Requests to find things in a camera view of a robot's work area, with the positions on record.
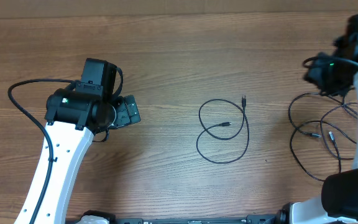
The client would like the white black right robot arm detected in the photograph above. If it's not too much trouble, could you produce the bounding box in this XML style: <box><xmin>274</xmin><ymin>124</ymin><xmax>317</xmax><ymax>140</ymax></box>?
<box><xmin>268</xmin><ymin>14</ymin><xmax>358</xmax><ymax>223</ymax></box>

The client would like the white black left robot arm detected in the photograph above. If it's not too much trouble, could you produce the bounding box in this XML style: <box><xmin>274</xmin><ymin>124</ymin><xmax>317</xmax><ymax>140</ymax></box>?
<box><xmin>8</xmin><ymin>58</ymin><xmax>141</xmax><ymax>223</ymax></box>

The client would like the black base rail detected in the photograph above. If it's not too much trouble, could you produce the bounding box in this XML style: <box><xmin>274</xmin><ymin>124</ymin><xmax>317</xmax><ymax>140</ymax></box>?
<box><xmin>67</xmin><ymin>210</ymin><xmax>279</xmax><ymax>224</ymax></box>

